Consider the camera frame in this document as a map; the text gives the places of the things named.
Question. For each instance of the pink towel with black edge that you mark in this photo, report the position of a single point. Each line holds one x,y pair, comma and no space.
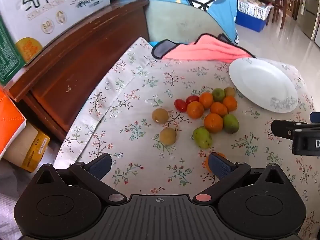
207,50

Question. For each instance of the white plate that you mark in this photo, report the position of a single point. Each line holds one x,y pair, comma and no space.
262,83

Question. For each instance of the yellow cardboard box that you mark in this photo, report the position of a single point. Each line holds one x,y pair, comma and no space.
30,147

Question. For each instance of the black white patterned cloth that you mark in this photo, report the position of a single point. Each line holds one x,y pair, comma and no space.
236,36

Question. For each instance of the green jujube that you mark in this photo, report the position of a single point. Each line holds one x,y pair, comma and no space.
202,137
231,123
218,95

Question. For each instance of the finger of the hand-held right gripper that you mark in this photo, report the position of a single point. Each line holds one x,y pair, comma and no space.
315,117
282,128

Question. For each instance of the brown kiwi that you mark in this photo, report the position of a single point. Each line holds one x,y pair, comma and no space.
160,116
168,136
229,91

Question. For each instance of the floral cloth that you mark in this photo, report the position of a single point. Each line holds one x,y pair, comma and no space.
140,85

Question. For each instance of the red cherry tomato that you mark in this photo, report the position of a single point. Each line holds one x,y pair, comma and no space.
192,99
180,105

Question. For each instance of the white milk carton box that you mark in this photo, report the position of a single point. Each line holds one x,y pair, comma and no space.
45,17

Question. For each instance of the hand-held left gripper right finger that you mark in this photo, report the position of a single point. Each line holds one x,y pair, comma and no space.
218,166

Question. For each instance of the dark wooden cabinet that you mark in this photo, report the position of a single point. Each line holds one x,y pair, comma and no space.
75,65

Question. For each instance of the blue plastic bin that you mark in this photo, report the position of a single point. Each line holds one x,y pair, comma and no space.
250,22

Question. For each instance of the orange box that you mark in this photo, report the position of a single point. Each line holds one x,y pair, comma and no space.
8,122

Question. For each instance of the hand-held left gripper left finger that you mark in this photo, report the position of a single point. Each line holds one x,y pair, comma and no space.
101,166

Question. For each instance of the white plastic basket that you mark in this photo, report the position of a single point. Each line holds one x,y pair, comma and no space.
252,8

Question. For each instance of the silver refrigerator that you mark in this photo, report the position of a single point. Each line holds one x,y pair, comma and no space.
308,10

